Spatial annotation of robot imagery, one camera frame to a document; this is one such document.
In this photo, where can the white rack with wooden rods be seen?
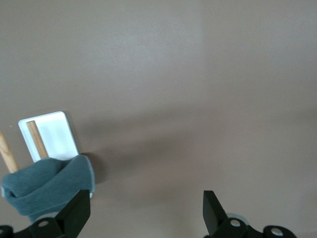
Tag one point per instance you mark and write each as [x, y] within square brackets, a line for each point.
[57, 138]

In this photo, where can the grey and pink towel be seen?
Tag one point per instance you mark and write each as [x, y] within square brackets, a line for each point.
[37, 188]

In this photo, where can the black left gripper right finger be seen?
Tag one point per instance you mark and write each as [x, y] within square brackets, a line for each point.
[223, 228]

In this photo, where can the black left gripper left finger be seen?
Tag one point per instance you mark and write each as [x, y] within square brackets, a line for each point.
[64, 223]

